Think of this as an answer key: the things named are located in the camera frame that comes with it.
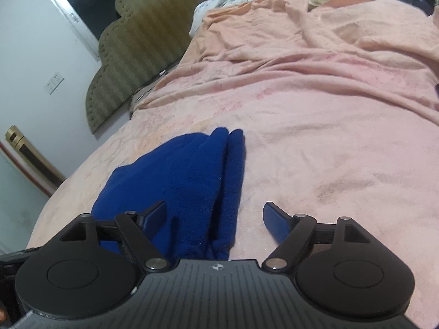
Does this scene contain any peach blanket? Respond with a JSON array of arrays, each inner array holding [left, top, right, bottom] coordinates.
[[137, 0, 439, 127]]

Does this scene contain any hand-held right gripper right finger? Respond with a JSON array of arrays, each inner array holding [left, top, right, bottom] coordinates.
[[262, 202, 373, 271]]

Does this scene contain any blue knit sweater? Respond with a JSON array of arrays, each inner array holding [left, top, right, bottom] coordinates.
[[91, 127, 246, 262]]

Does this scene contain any olive padded headboard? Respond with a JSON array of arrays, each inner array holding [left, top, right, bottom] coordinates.
[[85, 0, 265, 134]]

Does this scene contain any pink bed sheet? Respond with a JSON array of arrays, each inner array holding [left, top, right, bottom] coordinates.
[[26, 72, 439, 329]]

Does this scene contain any gold tower air conditioner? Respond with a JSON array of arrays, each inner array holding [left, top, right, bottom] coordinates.
[[4, 125, 67, 198]]

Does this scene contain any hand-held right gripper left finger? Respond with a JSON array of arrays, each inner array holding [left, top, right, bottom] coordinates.
[[60, 201, 169, 271]]

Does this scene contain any dark window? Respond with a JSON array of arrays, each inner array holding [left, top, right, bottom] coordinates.
[[32, 0, 135, 58]]

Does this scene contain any white quilted pillow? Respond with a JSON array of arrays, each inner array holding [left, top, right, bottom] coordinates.
[[189, 0, 265, 37]]

